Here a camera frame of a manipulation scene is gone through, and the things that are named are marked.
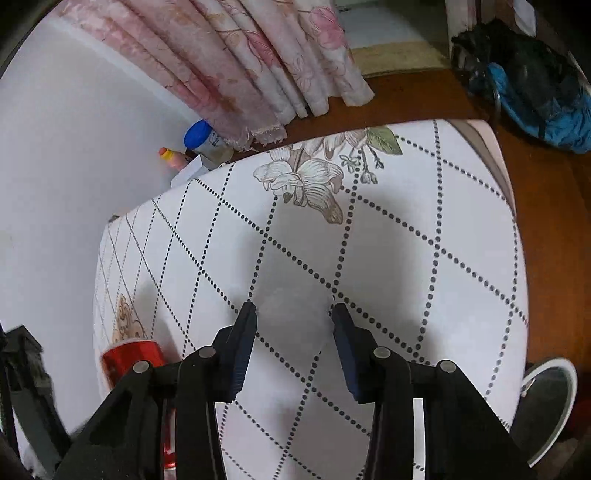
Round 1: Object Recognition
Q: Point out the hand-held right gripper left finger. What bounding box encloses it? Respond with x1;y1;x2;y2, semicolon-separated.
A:
53;302;258;480

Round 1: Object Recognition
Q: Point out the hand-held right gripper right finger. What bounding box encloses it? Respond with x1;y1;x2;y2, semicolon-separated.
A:
331;302;539;480

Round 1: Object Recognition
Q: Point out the translucent plastic cap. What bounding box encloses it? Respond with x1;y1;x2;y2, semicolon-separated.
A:
256;288;334;356

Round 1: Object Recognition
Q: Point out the red soda can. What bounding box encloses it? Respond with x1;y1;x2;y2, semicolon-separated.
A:
100;338;178;469

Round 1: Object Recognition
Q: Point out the printed white tablecloth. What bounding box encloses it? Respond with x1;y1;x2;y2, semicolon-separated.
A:
92;119;529;480

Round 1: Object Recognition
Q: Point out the white paper box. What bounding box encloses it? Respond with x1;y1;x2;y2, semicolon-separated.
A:
170;154;232;189

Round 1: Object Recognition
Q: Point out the orange bottle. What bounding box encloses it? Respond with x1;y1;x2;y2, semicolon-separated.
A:
158;147;190;166

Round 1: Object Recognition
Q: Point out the blue lid canister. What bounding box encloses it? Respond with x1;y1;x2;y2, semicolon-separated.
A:
183;120;234;162

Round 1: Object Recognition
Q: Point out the pink floral curtain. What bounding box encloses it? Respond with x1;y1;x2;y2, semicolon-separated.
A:
55;0;376;151

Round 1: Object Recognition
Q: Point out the beige door sill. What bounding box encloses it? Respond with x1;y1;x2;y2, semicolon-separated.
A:
351;41;451;77

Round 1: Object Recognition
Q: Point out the blue bag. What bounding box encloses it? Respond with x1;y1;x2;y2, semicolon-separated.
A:
485;62;591;153

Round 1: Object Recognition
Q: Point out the black bag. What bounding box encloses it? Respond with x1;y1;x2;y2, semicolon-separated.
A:
451;18;587;134

